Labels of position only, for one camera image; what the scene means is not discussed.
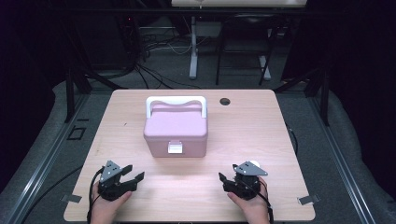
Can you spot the person's left hand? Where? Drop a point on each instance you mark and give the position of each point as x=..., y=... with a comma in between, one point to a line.
x=104, y=210

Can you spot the black horizontal bar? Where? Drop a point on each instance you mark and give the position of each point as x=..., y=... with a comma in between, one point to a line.
x=155, y=12

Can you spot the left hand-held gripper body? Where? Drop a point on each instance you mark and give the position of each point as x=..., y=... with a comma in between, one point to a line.
x=110, y=186

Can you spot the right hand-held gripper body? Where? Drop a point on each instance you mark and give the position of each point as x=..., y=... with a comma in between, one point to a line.
x=246, y=185

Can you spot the grey table bracket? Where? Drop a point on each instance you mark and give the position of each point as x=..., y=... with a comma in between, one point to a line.
x=71, y=198
x=308, y=199

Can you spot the black chair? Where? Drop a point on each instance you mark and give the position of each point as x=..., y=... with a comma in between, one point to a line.
x=246, y=34

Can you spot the person's right hand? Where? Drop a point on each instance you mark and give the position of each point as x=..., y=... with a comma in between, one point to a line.
x=255, y=210

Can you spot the white desk leg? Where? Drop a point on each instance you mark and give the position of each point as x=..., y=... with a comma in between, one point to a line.
x=265, y=68
x=193, y=53

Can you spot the black metal stand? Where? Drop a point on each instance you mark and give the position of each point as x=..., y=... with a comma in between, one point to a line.
x=70, y=93
x=325, y=96

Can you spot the black table grommet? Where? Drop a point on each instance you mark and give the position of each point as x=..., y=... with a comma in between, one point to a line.
x=224, y=101

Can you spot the aluminium floor rail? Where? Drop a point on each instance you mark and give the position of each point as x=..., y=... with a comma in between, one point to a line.
x=40, y=168
x=342, y=168

